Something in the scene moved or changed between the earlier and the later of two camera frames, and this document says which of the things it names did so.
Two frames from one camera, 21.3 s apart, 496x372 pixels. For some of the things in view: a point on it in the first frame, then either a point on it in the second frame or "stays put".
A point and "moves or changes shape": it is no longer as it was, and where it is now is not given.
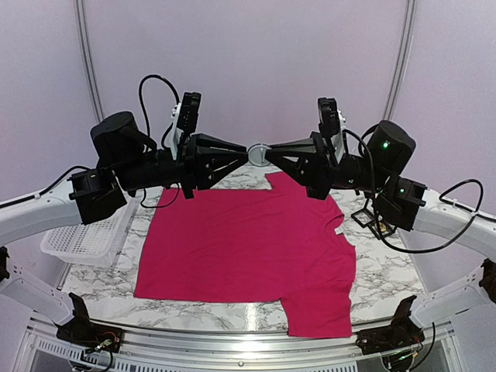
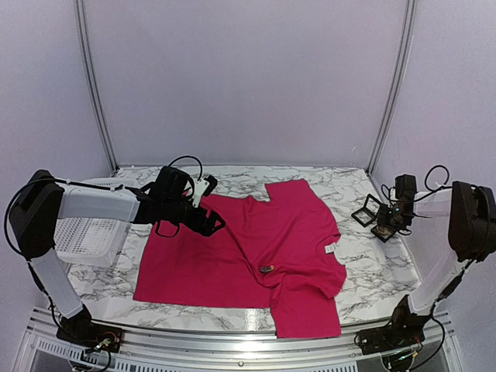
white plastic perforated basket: x=99 y=241 stays put
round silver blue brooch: x=256 y=155 -> x=267 y=269
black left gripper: x=194 y=166 -> x=207 y=229
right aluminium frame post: x=404 y=61 stays put
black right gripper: x=322 y=168 -> x=382 y=222
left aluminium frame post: x=83 y=31 stays put
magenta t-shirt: x=279 y=246 moves or changes shape
